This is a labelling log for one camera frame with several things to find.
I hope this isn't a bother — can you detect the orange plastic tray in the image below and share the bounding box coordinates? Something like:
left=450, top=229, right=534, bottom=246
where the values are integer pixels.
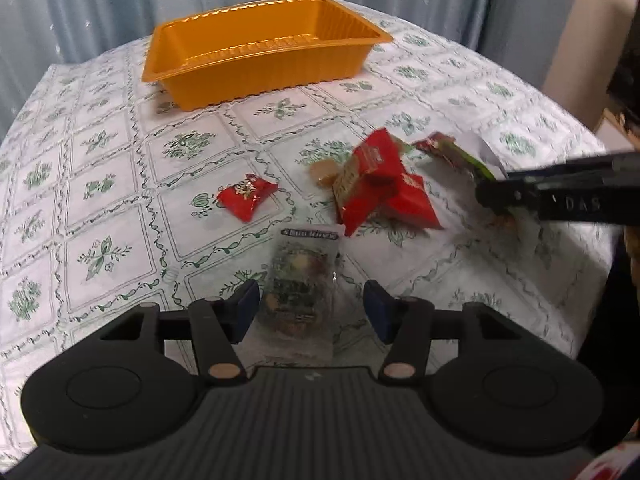
left=141, top=0, right=394, bottom=112

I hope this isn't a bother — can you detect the blue star curtain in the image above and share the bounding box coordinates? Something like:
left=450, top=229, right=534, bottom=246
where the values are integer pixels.
left=0, top=0, right=583, bottom=131

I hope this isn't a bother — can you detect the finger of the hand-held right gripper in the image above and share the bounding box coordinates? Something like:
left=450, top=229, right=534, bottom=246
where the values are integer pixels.
left=474, top=171, right=547, bottom=215

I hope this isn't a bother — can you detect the small red cartoon candy packet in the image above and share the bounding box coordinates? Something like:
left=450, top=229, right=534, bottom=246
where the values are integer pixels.
left=216, top=173, right=280, bottom=223

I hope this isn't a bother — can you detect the person's dark clothing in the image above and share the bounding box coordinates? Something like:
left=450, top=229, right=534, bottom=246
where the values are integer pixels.
left=575, top=225, right=640, bottom=441

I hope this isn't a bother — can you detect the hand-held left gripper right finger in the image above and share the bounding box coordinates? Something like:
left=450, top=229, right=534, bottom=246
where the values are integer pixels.
left=363, top=279, right=527, bottom=387

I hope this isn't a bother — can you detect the clear snack packet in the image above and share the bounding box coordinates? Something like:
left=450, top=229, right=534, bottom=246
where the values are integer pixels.
left=257, top=227, right=343, bottom=367

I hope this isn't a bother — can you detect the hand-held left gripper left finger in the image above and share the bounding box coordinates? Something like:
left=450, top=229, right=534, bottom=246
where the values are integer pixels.
left=97, top=279, right=262, bottom=387

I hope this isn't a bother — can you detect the red and green snack packet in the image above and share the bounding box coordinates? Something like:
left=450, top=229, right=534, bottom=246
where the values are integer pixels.
left=412, top=132, right=498, bottom=183

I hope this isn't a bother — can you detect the red candy packet white symbol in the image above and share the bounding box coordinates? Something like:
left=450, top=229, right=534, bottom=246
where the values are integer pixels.
left=370, top=172, right=442, bottom=231

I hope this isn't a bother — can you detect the dark object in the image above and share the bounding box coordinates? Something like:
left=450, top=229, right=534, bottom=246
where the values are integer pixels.
left=606, top=20, right=640, bottom=111

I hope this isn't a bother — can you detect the floral green white tablecloth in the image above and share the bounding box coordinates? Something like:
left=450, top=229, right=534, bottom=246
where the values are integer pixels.
left=0, top=0, right=621, bottom=461

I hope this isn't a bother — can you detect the round tan cookie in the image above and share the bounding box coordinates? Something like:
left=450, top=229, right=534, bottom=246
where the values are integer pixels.
left=309, top=159, right=347, bottom=187

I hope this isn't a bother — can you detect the cardboard box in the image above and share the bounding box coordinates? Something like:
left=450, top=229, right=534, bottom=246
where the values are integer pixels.
left=595, top=107, right=640, bottom=151

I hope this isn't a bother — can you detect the white paper packet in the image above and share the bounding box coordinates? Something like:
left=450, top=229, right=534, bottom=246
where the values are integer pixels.
left=457, top=132, right=507, bottom=173

